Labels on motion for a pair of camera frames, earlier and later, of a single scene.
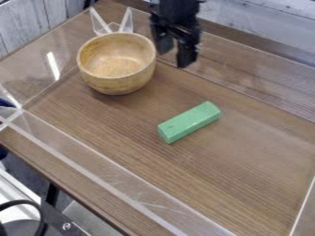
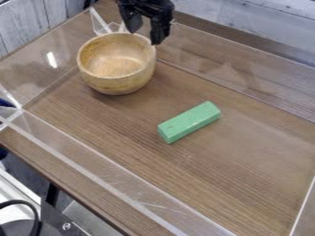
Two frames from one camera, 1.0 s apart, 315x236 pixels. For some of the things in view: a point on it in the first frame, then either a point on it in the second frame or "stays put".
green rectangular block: [189, 122] stays put
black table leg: [53, 194] stays put
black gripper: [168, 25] -> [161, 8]
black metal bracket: [59, 221] stays put
